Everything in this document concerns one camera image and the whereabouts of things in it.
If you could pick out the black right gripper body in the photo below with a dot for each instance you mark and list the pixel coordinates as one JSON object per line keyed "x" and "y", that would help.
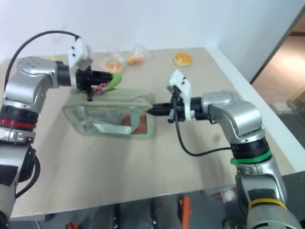
{"x": 177, "y": 111}

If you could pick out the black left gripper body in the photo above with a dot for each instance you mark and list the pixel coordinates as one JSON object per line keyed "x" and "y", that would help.
{"x": 83, "y": 80}

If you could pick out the green clear-window zip pouch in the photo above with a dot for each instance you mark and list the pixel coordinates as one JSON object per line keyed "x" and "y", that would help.
{"x": 114, "y": 100}

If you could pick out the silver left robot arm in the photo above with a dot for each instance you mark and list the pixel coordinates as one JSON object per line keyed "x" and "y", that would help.
{"x": 31, "y": 76}

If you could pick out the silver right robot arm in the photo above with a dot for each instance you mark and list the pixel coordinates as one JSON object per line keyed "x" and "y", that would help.
{"x": 243, "y": 114}

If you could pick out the red item inside pouch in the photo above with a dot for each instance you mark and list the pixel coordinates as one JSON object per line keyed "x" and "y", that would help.
{"x": 141, "y": 125}

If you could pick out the bagged orange donut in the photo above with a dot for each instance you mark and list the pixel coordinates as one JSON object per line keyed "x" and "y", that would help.
{"x": 114, "y": 66}
{"x": 134, "y": 60}

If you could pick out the small yellow object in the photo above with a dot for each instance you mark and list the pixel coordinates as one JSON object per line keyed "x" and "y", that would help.
{"x": 51, "y": 57}

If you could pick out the yellow pineapple bun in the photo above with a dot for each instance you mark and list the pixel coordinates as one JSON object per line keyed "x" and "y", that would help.
{"x": 183, "y": 59}

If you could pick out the red white packet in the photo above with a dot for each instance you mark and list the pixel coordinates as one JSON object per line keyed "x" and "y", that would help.
{"x": 225, "y": 193}

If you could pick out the orange black tool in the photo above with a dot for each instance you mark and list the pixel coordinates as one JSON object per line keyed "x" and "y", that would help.
{"x": 186, "y": 207}

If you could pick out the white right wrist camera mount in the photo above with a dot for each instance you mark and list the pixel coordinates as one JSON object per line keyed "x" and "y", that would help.
{"x": 182, "y": 83}

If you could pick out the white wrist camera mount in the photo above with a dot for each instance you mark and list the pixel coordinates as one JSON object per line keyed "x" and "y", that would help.
{"x": 182, "y": 83}
{"x": 79, "y": 51}

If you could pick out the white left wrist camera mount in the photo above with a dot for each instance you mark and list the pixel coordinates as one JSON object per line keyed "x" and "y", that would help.
{"x": 79, "y": 51}

